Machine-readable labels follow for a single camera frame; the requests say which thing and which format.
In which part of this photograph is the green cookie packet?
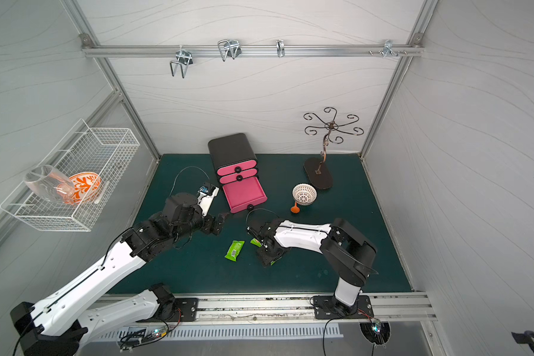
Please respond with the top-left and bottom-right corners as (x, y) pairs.
(251, 238), (262, 247)
(225, 240), (245, 262)

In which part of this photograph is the pink bottom drawer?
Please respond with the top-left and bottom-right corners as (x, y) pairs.
(223, 177), (268, 214)

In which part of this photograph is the pink drawer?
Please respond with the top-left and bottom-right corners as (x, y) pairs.
(223, 177), (268, 214)
(217, 160), (257, 177)
(219, 169), (258, 185)

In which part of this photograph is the pink top drawer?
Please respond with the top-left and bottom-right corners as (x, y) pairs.
(217, 160), (257, 177)

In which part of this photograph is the black pink drawer cabinet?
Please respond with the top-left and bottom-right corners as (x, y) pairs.
(208, 133), (258, 210)

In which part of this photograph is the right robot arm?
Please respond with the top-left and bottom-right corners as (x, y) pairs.
(246, 218), (378, 317)

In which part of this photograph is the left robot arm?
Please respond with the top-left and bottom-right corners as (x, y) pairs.
(10, 191), (225, 355)

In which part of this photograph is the black metal jewelry stand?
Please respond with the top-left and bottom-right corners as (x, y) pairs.
(303, 107), (365, 190)

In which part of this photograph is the orange patterned bowl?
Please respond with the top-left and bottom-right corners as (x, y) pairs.
(64, 171), (102, 205)

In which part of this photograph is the metal double hook left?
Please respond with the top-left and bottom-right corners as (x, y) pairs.
(169, 48), (194, 79)

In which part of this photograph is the clear glass cup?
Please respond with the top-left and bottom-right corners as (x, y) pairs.
(23, 165), (75, 204)

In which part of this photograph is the metal hook middle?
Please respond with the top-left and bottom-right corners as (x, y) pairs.
(217, 39), (242, 62)

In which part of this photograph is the metal hook small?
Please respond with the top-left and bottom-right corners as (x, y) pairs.
(276, 39), (285, 58)

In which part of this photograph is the metal hook right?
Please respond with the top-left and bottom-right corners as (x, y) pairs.
(368, 40), (406, 58)

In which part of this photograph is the white strainer orange handle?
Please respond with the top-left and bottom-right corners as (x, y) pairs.
(291, 183), (317, 214)

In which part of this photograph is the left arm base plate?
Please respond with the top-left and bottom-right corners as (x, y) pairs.
(137, 298), (200, 323)

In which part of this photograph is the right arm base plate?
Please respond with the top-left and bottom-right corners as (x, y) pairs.
(309, 295), (374, 320)

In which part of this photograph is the metal rail bar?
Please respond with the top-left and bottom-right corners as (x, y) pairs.
(82, 42), (425, 59)

